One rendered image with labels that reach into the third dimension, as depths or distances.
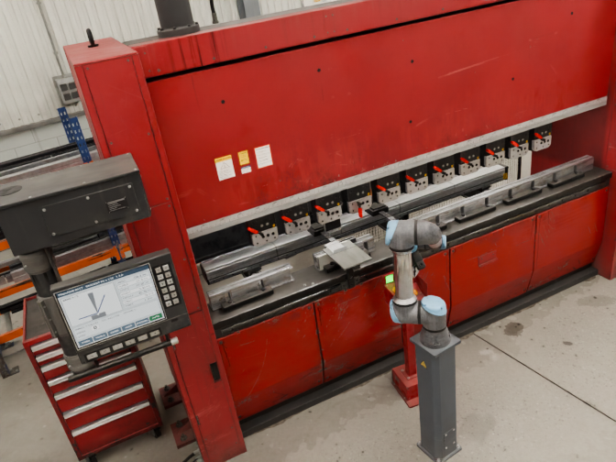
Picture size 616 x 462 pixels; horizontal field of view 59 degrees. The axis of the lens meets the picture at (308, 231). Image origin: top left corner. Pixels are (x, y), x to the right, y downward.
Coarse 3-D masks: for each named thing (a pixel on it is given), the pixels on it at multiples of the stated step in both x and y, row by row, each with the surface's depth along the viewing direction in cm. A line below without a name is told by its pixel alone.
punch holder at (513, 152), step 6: (522, 132) 348; (528, 132) 350; (510, 138) 346; (516, 138) 348; (522, 138) 350; (504, 144) 352; (510, 144) 348; (522, 144) 352; (528, 144) 354; (504, 150) 355; (510, 150) 350; (516, 150) 351; (522, 150) 354; (504, 156) 356; (510, 156) 351; (516, 156) 353
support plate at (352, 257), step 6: (348, 240) 323; (348, 246) 317; (354, 246) 316; (324, 252) 316; (330, 252) 313; (342, 252) 312; (348, 252) 311; (354, 252) 310; (360, 252) 309; (336, 258) 306; (342, 258) 305; (348, 258) 304; (354, 258) 303; (360, 258) 302; (366, 258) 302; (342, 264) 300; (348, 264) 299; (354, 264) 298
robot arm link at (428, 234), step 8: (424, 224) 242; (432, 224) 244; (424, 232) 240; (432, 232) 242; (440, 232) 247; (424, 240) 242; (432, 240) 243; (440, 240) 264; (424, 248) 282; (432, 248) 281; (440, 248) 279
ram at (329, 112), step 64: (512, 0) 313; (576, 0) 327; (256, 64) 258; (320, 64) 272; (384, 64) 287; (448, 64) 305; (512, 64) 324; (576, 64) 346; (192, 128) 256; (256, 128) 270; (320, 128) 285; (384, 128) 302; (448, 128) 321; (192, 192) 268; (256, 192) 283; (320, 192) 300
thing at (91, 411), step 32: (32, 320) 296; (32, 352) 277; (128, 352) 301; (64, 384) 294; (96, 384) 300; (128, 384) 311; (64, 416) 299; (96, 416) 310; (128, 416) 319; (96, 448) 319
